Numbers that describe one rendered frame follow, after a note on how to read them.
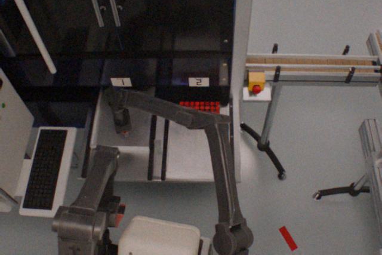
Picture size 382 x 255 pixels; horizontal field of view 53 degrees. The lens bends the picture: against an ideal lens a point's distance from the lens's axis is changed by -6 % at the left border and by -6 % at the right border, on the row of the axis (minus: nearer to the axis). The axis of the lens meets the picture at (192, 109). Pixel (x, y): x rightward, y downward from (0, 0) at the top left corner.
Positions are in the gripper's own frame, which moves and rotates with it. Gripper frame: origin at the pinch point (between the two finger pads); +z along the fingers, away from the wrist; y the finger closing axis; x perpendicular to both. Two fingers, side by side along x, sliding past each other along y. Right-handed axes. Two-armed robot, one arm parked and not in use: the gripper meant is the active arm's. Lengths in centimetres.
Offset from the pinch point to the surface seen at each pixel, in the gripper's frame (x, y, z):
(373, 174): -120, -33, 38
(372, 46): -130, 21, 0
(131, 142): -1.3, -2.9, 5.8
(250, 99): -58, 6, 4
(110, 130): 6.9, 5.2, 6.1
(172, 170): -16.6, -20.1, 5.0
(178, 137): -21.9, -5.3, 5.1
